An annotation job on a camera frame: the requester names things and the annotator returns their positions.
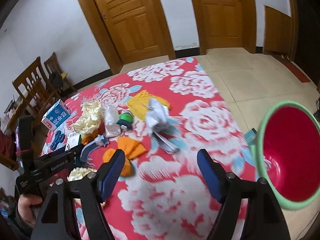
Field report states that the light blue plastic handle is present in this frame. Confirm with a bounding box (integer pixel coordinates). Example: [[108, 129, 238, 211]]
[[80, 135, 109, 163]]

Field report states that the cream paper ball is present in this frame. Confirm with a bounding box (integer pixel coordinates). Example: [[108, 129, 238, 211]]
[[71, 101, 102, 134]]

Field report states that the left hand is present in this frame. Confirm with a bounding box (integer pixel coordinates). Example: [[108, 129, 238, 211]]
[[17, 194, 42, 227]]

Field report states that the small cream paper wad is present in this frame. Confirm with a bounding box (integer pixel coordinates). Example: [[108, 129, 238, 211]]
[[67, 167, 97, 181]]

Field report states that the blue fidget spinner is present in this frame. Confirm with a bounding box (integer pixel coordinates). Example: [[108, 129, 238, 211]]
[[50, 131, 66, 151]]

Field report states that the blue white milk carton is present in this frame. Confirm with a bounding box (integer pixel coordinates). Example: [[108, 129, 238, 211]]
[[41, 99, 71, 132]]

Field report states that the red bin with green rim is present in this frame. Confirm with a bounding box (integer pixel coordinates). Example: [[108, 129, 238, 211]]
[[250, 100, 319, 210]]

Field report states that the wooden dining chair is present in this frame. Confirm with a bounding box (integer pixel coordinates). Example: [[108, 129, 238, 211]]
[[12, 56, 61, 128]]

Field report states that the teal small box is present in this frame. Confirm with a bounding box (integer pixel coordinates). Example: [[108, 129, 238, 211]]
[[244, 128, 257, 146]]

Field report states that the clear plastic wrapper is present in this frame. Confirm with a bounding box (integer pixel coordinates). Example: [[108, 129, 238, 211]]
[[102, 105, 121, 138]]

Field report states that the orange wrapper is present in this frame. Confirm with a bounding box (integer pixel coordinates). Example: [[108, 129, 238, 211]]
[[100, 136, 151, 178]]

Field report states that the green capped tube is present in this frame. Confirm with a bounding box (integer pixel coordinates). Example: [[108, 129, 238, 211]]
[[117, 111, 134, 131]]

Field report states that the yellow knitted cloth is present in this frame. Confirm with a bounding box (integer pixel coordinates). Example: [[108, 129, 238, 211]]
[[126, 90, 171, 121]]

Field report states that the white crumpled plastic bag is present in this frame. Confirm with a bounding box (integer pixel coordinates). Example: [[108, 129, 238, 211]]
[[145, 98, 179, 154]]

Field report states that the red floral tablecloth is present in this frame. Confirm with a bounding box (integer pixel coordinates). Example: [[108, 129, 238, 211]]
[[41, 56, 258, 240]]

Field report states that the red doormat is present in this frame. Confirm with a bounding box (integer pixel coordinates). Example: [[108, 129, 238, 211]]
[[273, 54, 310, 83]]

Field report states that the left wooden door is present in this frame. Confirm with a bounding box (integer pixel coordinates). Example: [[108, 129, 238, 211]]
[[78, 0, 175, 74]]

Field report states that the low wooden cupboard door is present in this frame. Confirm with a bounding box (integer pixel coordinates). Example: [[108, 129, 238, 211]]
[[263, 5, 292, 54]]

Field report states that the right wooden door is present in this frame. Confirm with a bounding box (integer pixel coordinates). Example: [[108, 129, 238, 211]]
[[192, 0, 257, 55]]

